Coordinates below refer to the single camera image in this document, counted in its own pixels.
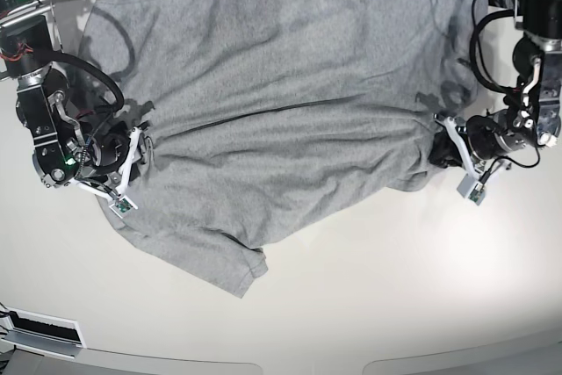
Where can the grey t-shirt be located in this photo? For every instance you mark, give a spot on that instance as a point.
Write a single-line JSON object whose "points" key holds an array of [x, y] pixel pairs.
{"points": [[266, 116]]}

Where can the black robot arm image-left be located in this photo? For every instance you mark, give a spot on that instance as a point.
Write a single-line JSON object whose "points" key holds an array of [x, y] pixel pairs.
{"points": [[31, 54]]}

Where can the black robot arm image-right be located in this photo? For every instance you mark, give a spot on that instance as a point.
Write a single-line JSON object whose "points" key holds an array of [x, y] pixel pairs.
{"points": [[532, 113]]}

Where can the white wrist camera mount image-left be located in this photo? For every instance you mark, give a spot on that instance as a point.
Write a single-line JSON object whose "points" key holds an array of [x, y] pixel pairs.
{"points": [[111, 182]]}

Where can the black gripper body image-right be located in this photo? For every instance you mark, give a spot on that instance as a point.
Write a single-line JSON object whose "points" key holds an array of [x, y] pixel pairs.
{"points": [[487, 137]]}

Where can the silver cable tray slot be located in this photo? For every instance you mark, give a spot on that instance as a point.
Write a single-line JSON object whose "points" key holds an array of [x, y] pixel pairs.
{"points": [[41, 334]]}

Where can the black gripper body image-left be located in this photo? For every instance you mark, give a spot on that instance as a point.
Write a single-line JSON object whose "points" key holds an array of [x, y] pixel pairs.
{"points": [[107, 149]]}

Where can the white wrist camera mount image-right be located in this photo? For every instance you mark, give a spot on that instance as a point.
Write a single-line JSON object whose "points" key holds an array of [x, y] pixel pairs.
{"points": [[478, 175]]}

